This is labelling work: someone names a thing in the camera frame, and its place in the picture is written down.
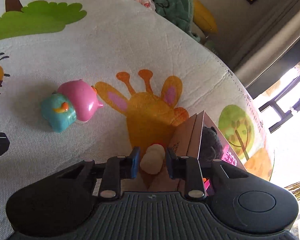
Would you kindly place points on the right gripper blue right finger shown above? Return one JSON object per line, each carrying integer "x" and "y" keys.
{"x": 187, "y": 169}

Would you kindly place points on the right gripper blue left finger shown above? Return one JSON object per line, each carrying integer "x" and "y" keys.
{"x": 117, "y": 169}

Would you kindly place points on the black plush toy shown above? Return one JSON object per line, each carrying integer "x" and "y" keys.
{"x": 210, "y": 146}

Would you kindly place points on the pink toy net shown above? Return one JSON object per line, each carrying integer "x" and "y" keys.
{"x": 227, "y": 157}

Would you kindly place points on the pink teal toy bird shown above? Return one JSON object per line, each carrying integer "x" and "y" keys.
{"x": 73, "y": 101}

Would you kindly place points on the pink cardboard box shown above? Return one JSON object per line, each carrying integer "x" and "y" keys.
{"x": 224, "y": 177}

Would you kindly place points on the colourful cartoon play mat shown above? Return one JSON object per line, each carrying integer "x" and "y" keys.
{"x": 114, "y": 36}

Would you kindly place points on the yellow pillow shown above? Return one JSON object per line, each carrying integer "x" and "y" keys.
{"x": 203, "y": 18}

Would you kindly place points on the green blanket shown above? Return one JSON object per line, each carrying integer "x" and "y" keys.
{"x": 178, "y": 12}

